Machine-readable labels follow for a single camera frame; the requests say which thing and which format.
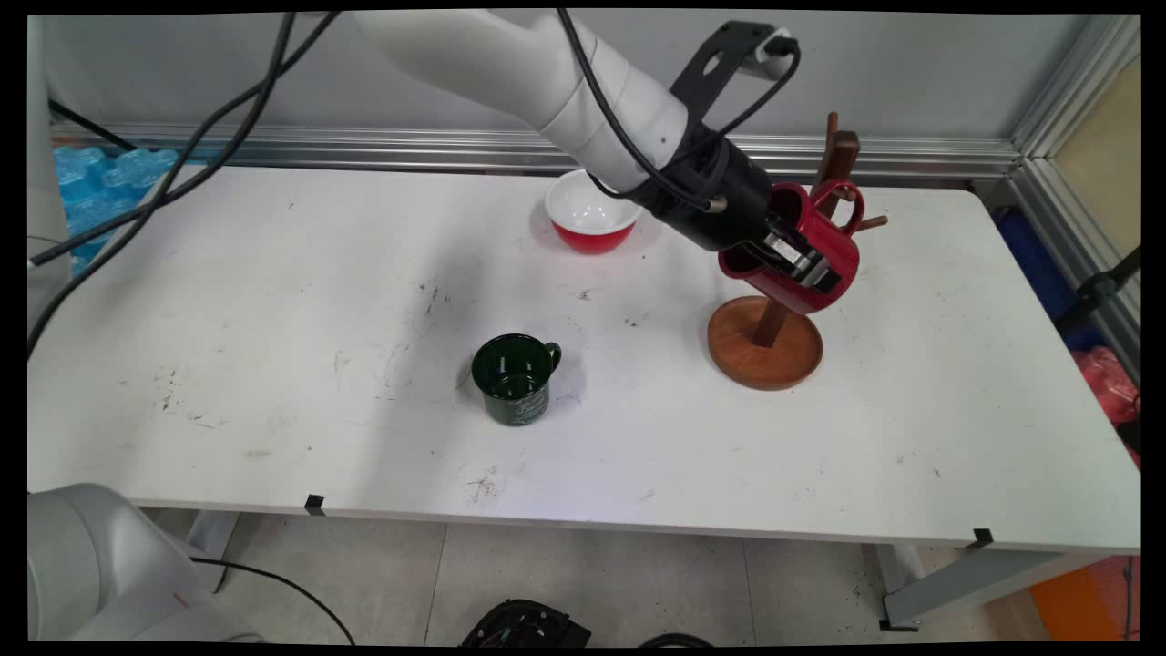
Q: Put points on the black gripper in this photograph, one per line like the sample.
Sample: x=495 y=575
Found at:
x=720 y=200

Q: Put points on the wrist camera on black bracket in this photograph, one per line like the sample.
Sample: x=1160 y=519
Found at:
x=724 y=59

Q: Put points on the black stand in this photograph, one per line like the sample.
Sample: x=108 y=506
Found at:
x=1098 y=290

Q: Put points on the black wheeled floor robot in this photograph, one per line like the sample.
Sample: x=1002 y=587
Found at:
x=524 y=627

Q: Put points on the grey metal table leg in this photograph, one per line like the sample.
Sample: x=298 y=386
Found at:
x=966 y=583
x=211 y=547

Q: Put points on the red mug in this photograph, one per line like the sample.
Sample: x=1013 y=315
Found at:
x=833 y=251

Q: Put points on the blue water bottle pack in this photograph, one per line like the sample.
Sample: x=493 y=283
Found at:
x=100 y=187

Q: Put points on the red bowl white inside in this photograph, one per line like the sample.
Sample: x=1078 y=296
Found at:
x=592 y=232

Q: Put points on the red plastic bag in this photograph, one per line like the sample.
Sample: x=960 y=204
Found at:
x=1107 y=383

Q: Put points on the aluminium frame rail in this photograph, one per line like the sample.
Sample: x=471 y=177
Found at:
x=410 y=148
x=1075 y=118

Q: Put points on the orange box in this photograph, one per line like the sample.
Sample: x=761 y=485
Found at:
x=1075 y=601

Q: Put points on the dark green enamel mug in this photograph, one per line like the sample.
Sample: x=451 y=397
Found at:
x=519 y=401

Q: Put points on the pink plastic sheet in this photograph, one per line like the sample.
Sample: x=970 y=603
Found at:
x=1116 y=592

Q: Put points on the wooden mug tree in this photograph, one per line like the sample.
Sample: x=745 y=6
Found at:
x=765 y=351

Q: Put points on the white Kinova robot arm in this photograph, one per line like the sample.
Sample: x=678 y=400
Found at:
x=510 y=64

